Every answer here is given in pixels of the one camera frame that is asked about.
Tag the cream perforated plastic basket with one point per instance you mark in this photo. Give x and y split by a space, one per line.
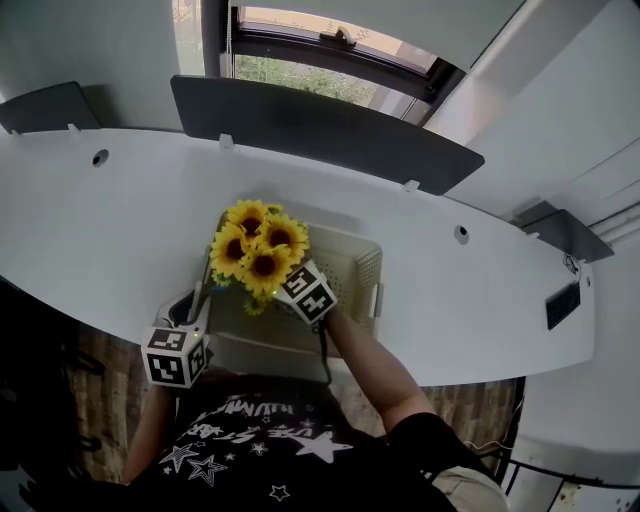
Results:
345 260

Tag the person's left forearm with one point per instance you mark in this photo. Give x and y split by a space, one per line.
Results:
150 435

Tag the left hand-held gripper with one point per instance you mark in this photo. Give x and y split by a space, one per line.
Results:
167 357

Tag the black office chair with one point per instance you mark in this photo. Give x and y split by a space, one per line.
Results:
40 400

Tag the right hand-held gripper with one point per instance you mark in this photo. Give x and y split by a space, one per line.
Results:
305 295

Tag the dark framed window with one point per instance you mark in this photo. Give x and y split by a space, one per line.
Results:
300 80

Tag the grey roller blind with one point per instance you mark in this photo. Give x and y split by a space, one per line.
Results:
400 25

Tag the black star print shirt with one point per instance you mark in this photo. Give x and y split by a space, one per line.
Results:
280 450

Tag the yellow sunflower bouquet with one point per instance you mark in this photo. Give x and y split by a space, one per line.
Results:
255 250

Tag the person's right forearm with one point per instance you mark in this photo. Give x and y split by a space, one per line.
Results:
375 370

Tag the white wall pipes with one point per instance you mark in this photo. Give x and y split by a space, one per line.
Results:
620 220

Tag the dark desk partition panel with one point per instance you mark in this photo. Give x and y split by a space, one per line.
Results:
325 130
50 107
570 235

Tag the white desk tabletop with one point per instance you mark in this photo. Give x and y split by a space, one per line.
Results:
75 225

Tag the beige cloth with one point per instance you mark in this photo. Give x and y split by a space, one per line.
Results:
475 490

